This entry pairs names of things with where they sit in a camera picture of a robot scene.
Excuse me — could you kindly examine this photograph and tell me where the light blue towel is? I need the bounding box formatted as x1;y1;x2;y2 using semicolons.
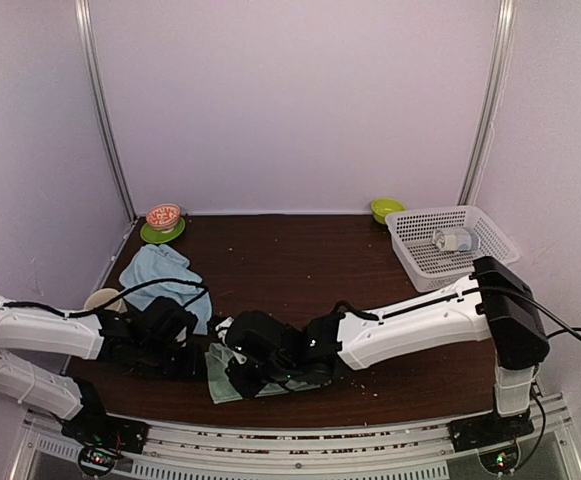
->
119;244;212;335

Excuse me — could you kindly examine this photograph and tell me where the beige printed mug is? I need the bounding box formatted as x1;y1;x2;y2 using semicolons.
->
83;288;127;313

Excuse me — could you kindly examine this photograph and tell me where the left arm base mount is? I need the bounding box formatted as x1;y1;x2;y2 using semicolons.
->
59;379;149;478

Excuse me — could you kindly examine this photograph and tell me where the right aluminium corner post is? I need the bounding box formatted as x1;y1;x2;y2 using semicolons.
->
458;0;517;205

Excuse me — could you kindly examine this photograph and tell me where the mint green panda towel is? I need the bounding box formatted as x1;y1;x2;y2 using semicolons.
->
205;343;334;404

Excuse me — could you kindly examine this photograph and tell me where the red patterned small bowl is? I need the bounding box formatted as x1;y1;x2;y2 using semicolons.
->
146;203;181;232

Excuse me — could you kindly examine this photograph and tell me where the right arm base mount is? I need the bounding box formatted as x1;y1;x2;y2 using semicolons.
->
448;404;534;477

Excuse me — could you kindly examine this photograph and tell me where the front aluminium rail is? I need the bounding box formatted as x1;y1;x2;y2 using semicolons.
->
19;392;581;480

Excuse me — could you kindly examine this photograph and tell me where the green saucer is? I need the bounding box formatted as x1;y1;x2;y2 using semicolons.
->
140;217;186;245

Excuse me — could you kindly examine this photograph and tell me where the rolled towel in basket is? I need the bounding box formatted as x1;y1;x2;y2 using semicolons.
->
431;227;480;252

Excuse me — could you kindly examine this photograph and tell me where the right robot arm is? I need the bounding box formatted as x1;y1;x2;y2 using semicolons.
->
211;256;550;442

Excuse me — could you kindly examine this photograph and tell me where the aluminium corner post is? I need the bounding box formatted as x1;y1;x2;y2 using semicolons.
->
74;0;138;223
458;0;517;205

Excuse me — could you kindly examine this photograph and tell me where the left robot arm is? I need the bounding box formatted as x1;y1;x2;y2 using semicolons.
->
0;279;208;444

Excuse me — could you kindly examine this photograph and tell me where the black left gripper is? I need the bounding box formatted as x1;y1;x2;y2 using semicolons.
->
138;338;206;380

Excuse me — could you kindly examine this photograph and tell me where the left aluminium corner post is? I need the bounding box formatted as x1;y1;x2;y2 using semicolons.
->
74;0;138;223

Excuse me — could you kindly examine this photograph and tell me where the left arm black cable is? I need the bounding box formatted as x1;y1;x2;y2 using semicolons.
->
0;278;211;321

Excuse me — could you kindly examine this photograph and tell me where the lime green bowl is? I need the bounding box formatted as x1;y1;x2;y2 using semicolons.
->
371;198;406;225

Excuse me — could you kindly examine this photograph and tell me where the white perforated plastic basket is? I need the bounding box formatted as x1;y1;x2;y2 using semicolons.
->
386;206;520;293

